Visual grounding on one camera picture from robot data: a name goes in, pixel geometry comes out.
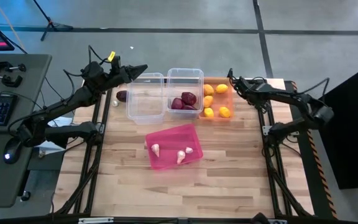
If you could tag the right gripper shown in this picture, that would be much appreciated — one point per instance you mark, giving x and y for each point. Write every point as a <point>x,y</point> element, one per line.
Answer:
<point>249,87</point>

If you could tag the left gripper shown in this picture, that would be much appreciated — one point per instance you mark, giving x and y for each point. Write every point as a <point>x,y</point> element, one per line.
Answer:
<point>118,76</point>

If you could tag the yellow toy lemon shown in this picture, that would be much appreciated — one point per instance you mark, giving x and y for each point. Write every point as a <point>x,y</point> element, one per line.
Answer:
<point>209,112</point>
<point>224,112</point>
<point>221,88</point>

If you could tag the clear plastic bin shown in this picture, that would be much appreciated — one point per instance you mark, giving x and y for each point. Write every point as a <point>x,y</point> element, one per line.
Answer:
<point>145,102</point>
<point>185,84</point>

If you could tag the orange plastic bin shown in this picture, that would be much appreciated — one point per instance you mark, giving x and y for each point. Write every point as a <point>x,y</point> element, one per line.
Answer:
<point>217,101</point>

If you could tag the pink plastic bin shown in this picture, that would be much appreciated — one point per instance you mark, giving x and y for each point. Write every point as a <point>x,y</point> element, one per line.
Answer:
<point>169,140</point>

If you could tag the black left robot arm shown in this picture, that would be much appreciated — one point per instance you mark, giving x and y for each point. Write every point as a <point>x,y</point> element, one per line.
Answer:
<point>61,105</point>

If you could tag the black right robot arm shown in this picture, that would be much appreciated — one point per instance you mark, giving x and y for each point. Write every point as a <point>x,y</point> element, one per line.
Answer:
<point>291,98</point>

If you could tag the black tripod stand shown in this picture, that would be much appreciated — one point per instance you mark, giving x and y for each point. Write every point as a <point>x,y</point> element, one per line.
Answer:
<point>61,27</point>

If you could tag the grey desk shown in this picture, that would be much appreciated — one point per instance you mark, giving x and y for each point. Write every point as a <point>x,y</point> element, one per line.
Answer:
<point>39,71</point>

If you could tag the black screw clamp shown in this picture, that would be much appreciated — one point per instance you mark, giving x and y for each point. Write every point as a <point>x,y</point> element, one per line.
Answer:
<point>9,81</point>
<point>2,65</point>

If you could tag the black round object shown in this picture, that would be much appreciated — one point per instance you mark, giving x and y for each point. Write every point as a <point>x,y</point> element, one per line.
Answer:
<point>259,218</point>

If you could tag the black computer mouse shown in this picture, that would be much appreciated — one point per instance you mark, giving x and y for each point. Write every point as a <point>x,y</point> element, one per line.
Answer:
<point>11,154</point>

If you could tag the black round desk knob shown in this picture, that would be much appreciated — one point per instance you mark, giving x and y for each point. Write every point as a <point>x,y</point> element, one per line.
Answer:
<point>25,195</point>

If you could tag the silver metal bracket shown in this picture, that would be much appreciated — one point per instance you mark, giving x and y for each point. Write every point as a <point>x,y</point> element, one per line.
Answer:
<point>278,221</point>
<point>96,220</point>

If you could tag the black aluminium table frame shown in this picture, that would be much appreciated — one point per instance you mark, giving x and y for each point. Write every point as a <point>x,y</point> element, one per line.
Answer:
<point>154,221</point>

